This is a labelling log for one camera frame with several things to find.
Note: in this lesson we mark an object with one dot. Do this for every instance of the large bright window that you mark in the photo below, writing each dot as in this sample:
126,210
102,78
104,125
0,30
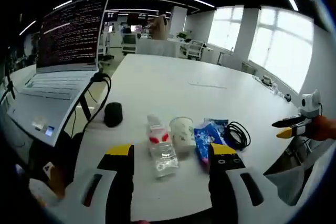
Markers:
283,45

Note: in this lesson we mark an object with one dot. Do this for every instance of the green potted plant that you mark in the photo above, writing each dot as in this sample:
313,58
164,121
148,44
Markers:
183,35

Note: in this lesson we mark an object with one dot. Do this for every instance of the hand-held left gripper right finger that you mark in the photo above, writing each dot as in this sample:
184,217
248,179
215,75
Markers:
223,190

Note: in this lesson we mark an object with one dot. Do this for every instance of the small white device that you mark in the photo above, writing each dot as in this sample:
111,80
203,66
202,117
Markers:
267,80

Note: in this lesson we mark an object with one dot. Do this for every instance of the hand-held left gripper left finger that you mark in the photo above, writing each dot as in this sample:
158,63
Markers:
118,187

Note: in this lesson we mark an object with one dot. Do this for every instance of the narrow bright window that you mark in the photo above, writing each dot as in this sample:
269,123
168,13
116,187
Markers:
223,30

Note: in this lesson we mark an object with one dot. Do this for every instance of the white table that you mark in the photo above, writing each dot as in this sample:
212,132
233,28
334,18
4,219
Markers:
162,82

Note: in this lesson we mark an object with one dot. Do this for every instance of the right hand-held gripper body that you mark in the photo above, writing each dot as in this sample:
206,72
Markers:
311,104

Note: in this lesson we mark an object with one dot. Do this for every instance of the clear plastic water bottle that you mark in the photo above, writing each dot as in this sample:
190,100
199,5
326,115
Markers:
164,155

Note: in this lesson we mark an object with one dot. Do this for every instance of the black round object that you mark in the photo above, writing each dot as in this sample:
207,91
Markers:
113,115

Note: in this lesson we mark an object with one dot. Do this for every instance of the silver laptop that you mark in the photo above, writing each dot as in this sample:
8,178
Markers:
68,32

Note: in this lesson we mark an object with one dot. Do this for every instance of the grey chair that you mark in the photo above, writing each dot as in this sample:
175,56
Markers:
302,179

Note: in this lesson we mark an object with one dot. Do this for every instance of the white office chair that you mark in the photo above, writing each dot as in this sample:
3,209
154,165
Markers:
195,48
130,41

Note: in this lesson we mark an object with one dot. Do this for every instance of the white paper cup leaf print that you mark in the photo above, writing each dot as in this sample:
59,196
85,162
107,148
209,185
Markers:
182,134

